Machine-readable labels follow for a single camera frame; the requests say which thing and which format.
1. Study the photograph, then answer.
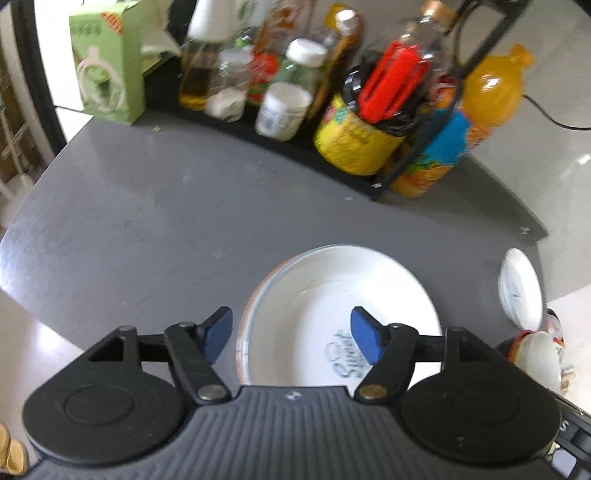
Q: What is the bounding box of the white plate with flower motif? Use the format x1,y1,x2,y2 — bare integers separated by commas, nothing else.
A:
235,254,301,385

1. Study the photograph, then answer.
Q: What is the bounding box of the white ceramic bowl front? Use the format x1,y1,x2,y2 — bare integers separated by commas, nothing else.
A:
513,332,561,393

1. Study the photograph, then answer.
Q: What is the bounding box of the large white Sweet plate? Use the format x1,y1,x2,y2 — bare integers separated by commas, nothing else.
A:
249,244,442,391

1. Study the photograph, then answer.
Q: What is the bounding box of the red and black bowl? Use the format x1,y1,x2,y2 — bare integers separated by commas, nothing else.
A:
493,329,567,365

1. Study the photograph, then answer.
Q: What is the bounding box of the small white Bakery plate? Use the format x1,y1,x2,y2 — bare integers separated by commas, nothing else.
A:
498,248,543,331

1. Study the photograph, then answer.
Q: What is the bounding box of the large dark soy sauce bottle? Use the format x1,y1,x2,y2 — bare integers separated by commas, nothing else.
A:
314,1,456,177

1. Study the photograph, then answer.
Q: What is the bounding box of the white cap seasoning jar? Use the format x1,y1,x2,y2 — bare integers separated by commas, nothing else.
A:
256,38,329,142

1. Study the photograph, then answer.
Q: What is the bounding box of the small glass salt shaker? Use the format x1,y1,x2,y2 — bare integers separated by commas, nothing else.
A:
205,46,253,123

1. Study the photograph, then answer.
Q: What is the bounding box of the black metal shelf rack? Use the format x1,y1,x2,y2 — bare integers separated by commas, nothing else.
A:
145,1,529,200

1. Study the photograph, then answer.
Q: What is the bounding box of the orange juice bottle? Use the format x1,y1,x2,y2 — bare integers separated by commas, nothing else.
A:
391,43,535,198

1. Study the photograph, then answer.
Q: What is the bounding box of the green tissue box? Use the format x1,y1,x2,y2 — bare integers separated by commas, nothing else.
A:
69,1,160,125

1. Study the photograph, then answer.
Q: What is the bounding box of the white spray oil bottle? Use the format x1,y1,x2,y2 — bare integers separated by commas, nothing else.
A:
178,0,238,111

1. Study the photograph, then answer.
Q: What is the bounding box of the yellow cap brown bottle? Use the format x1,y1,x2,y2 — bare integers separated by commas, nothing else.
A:
305,3,366,122

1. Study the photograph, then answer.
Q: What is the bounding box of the green label sauce bottle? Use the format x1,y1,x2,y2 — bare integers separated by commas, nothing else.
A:
247,0,315,106

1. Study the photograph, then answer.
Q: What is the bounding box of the black power cable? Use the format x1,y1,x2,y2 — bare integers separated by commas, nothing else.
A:
521,93,591,132

